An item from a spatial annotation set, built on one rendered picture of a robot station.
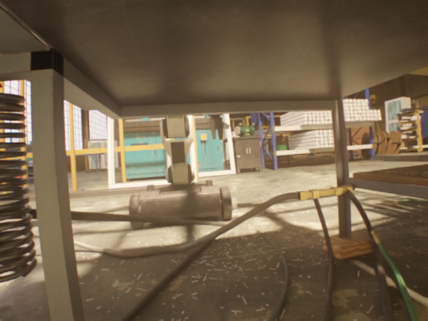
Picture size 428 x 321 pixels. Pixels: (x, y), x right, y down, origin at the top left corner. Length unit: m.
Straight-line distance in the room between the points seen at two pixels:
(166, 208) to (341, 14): 1.18
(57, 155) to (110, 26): 0.19
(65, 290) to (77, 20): 0.35
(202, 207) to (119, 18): 1.13
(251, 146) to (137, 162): 2.32
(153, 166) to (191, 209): 3.40
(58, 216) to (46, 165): 0.07
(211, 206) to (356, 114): 4.49
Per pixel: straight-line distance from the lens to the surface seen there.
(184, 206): 1.30
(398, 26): 0.43
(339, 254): 0.91
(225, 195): 1.31
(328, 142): 5.11
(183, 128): 1.36
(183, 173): 1.50
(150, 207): 1.32
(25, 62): 0.41
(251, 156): 4.61
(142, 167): 4.69
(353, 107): 5.40
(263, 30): 0.35
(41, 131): 0.37
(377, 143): 6.75
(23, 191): 0.42
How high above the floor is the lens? 0.39
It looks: 1 degrees up
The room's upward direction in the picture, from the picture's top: 4 degrees counter-clockwise
